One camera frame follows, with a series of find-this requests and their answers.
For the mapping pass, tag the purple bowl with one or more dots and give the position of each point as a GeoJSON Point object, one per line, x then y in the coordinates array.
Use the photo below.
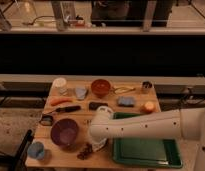
{"type": "Point", "coordinates": [64, 132]}

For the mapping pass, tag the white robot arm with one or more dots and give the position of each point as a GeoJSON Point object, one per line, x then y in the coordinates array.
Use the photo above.
{"type": "Point", "coordinates": [188, 124]}

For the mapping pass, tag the blue plastic cup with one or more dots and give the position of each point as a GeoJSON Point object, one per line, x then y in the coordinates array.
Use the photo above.
{"type": "Point", "coordinates": [36, 151]}

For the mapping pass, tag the orange apple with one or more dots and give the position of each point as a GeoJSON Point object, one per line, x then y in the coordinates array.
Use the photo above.
{"type": "Point", "coordinates": [148, 107]}

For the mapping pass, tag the small metal cup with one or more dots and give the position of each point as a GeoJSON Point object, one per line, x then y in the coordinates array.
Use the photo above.
{"type": "Point", "coordinates": [146, 87]}

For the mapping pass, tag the green plastic tray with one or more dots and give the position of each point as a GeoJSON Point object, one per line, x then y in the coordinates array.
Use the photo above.
{"type": "Point", "coordinates": [156, 153]}

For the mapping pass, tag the black rectangular sponge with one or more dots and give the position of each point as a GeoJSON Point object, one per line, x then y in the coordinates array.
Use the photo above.
{"type": "Point", "coordinates": [96, 105]}

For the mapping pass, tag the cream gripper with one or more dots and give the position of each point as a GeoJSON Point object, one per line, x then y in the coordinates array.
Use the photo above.
{"type": "Point", "coordinates": [98, 146]}

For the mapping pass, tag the clear jar white lid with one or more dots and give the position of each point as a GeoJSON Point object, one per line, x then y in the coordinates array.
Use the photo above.
{"type": "Point", "coordinates": [60, 84]}

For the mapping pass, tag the small black square dish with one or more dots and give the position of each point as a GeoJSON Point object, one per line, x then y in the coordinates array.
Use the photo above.
{"type": "Point", "coordinates": [46, 120]}

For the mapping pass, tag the orange carrot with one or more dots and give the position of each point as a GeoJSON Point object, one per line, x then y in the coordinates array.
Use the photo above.
{"type": "Point", "coordinates": [55, 102]}

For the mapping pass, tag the wooden board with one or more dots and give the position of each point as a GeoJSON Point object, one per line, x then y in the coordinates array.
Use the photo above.
{"type": "Point", "coordinates": [57, 157]}

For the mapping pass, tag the black handled knife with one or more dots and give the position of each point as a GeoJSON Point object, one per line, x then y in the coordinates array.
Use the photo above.
{"type": "Point", "coordinates": [65, 109]}

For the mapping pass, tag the dark purple grape bunch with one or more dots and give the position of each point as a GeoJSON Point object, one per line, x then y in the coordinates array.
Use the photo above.
{"type": "Point", "coordinates": [86, 152]}

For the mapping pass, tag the person in background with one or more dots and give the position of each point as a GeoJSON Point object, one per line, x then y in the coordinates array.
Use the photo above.
{"type": "Point", "coordinates": [129, 13]}

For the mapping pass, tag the metal fork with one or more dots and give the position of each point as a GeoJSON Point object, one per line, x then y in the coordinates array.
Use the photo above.
{"type": "Point", "coordinates": [87, 122]}

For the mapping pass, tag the red-brown bowl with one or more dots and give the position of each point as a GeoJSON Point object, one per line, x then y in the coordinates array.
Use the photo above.
{"type": "Point", "coordinates": [100, 87]}

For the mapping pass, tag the light blue cloth piece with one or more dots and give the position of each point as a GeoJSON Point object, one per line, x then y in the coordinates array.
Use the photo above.
{"type": "Point", "coordinates": [81, 92]}

